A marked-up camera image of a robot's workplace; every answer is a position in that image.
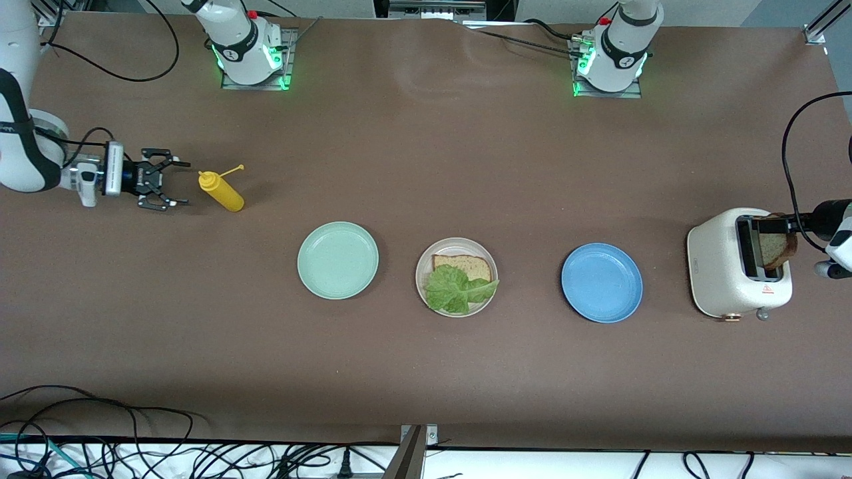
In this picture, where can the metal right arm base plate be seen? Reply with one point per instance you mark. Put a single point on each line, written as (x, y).
(226, 82)

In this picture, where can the bread slice with dark crust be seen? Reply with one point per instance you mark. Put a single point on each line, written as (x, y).
(779, 251)

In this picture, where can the beige plate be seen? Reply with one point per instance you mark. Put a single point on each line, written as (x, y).
(456, 244)

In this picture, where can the grey metal edge bracket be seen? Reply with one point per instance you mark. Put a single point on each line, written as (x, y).
(409, 459)

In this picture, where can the green lettuce leaf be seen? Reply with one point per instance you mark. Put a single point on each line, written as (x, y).
(452, 289)

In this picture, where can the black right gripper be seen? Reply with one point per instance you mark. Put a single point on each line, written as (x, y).
(141, 176)

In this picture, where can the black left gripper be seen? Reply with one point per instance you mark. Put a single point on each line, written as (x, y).
(827, 216)

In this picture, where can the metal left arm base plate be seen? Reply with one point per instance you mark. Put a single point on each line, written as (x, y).
(634, 94)

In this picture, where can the light brown bread slice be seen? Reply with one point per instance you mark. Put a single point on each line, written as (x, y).
(469, 265)

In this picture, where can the mint green plate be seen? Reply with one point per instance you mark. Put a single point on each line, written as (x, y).
(337, 260)

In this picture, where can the white toaster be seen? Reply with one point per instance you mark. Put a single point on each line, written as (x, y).
(715, 266)

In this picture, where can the blue plate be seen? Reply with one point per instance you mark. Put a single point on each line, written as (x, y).
(602, 283)

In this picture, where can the silver metal bracket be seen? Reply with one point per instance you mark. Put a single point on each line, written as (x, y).
(436, 10)

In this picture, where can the yellow mustard squeeze bottle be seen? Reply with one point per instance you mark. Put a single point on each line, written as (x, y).
(223, 191)

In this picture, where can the black power plug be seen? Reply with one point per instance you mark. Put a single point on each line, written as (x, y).
(345, 468)

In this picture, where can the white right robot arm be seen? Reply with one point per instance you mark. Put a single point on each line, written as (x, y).
(26, 153)

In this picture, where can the aluminium frame rail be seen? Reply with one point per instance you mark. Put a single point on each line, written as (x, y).
(54, 16)
(813, 33)

